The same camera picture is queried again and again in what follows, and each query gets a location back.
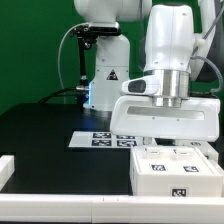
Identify white closed box part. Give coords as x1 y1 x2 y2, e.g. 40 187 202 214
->
175 140 219 161

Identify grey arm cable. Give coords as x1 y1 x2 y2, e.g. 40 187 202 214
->
189 6 224 95

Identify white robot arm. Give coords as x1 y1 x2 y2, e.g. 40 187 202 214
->
74 0 220 142

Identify black camera on stand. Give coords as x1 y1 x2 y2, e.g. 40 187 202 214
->
71 22 128 114

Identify grey camera cable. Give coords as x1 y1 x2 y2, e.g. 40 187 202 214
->
57 22 86 105

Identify white front fence rail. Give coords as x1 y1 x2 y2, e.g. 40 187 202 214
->
0 194 224 224

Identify white left fence block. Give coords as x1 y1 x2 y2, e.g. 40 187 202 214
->
0 155 15 191

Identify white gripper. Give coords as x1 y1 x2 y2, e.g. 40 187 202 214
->
110 75 220 145

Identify white door panel with handle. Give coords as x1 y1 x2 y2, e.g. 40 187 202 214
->
133 147 177 175

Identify white cabinet body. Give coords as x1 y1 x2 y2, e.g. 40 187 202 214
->
130 146 223 197

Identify small white panel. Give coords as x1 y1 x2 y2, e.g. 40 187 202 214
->
171 148 212 176

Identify black cables at base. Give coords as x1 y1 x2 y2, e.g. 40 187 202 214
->
37 87 88 105

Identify white marker base sheet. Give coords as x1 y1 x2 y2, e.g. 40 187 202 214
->
68 130 158 150

